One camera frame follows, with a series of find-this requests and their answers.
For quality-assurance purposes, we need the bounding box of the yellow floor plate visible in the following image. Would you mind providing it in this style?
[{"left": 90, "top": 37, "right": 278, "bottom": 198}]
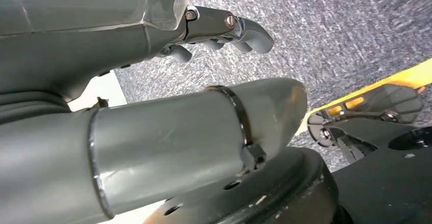
[{"left": 295, "top": 59, "right": 432, "bottom": 136}]

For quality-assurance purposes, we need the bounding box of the white board panel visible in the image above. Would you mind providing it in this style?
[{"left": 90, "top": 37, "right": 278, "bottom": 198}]
[{"left": 67, "top": 70, "right": 166, "bottom": 224}]

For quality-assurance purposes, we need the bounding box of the black cable tie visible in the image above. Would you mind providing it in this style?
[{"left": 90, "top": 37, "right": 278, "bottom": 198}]
[{"left": 205, "top": 85, "right": 267, "bottom": 176}]

